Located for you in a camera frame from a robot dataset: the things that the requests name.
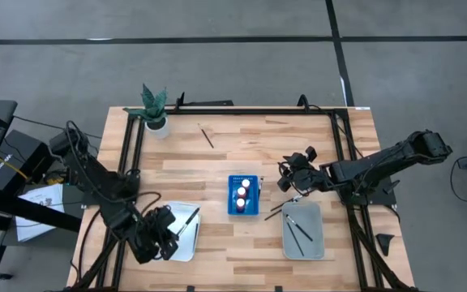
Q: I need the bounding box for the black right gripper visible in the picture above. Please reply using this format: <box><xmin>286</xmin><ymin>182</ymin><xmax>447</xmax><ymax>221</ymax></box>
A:
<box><xmin>277</xmin><ymin>152</ymin><xmax>332</xmax><ymax>193</ymax></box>

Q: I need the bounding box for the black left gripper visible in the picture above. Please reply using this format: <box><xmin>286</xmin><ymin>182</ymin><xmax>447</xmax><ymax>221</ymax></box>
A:
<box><xmin>134</xmin><ymin>204</ymin><xmax>181</xmax><ymax>265</ymax></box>

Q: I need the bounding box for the thick black silver-ferrule brush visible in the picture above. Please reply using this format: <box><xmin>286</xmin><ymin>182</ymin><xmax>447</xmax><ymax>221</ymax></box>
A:
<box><xmin>175</xmin><ymin>207</ymin><xmax>201</xmax><ymax>238</ymax></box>

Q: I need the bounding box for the white plastic tray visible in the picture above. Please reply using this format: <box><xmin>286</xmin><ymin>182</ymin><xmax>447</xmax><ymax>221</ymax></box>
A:
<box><xmin>161</xmin><ymin>201</ymin><xmax>202</xmax><ymax>263</ymax></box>

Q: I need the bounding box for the pale grey plastic tray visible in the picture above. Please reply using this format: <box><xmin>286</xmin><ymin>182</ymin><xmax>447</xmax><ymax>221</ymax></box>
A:
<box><xmin>281</xmin><ymin>201</ymin><xmax>326</xmax><ymax>261</ymax></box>

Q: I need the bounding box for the blue plastic slotted basket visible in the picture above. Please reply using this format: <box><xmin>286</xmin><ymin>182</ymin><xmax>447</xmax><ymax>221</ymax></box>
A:
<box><xmin>227</xmin><ymin>174</ymin><xmax>260</xmax><ymax>217</ymax></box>

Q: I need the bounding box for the white paper sheet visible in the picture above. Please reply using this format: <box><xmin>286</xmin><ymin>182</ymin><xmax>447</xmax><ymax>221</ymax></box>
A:
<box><xmin>14</xmin><ymin>182</ymin><xmax>66</xmax><ymax>243</ymax></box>

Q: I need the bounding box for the green potted plant white pot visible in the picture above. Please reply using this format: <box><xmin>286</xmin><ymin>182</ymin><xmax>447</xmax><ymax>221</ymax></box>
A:
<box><xmin>122</xmin><ymin>83</ymin><xmax>173</xmax><ymax>140</ymax></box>

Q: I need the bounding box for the black equipment box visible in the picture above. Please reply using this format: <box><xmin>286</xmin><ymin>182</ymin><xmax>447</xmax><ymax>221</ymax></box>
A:
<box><xmin>0</xmin><ymin>129</ymin><xmax>56</xmax><ymax>195</ymax></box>

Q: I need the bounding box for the black aluminium rig frame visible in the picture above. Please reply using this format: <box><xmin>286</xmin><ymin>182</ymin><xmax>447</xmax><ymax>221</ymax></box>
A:
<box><xmin>66</xmin><ymin>92</ymin><xmax>417</xmax><ymax>292</ymax></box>

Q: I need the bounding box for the black triangular bracket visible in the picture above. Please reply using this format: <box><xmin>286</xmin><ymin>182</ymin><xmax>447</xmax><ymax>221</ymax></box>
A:
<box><xmin>375</xmin><ymin>233</ymin><xmax>396</xmax><ymax>257</ymax></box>

